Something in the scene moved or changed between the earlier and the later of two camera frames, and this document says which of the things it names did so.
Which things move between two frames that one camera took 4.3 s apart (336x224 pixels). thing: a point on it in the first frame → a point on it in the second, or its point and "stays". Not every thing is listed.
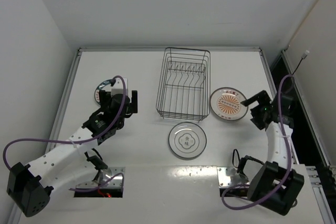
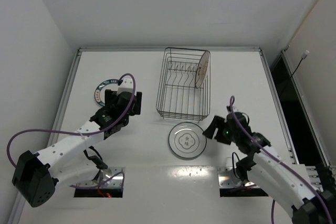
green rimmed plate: x=104 y=85 stays
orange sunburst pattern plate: x=225 y=103 → x=201 y=70
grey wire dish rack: x=184 y=92 stays
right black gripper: x=258 y=107 → x=219 y=132
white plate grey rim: x=187 y=140 stays
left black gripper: x=128 y=106 stays
